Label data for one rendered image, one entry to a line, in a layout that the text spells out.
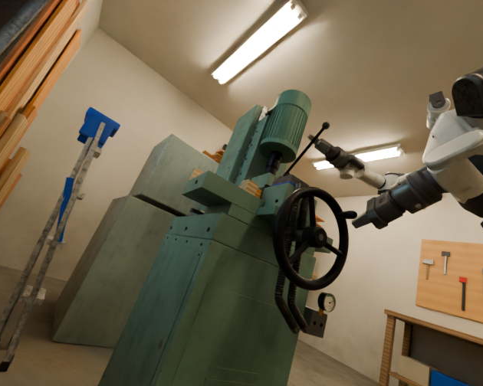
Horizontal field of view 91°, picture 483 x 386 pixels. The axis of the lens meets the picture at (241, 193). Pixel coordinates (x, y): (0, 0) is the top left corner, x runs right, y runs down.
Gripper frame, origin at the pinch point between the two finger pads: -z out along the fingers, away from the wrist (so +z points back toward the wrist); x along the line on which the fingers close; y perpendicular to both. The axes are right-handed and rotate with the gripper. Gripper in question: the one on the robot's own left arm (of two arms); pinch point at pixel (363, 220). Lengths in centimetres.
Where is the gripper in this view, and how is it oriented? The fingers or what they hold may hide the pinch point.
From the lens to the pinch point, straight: 75.7
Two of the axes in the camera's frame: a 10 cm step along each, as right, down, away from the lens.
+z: 6.0, -5.5, -5.8
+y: -6.5, -7.6, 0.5
